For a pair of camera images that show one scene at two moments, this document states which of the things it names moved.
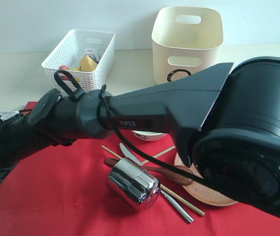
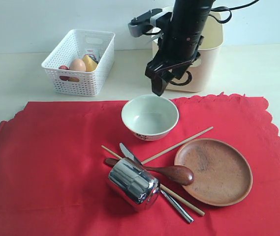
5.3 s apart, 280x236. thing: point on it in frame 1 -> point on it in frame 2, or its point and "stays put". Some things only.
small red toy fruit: [64, 77] stays put
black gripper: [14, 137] -> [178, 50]
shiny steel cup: [134, 185] stays put
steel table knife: [128, 154] stays put
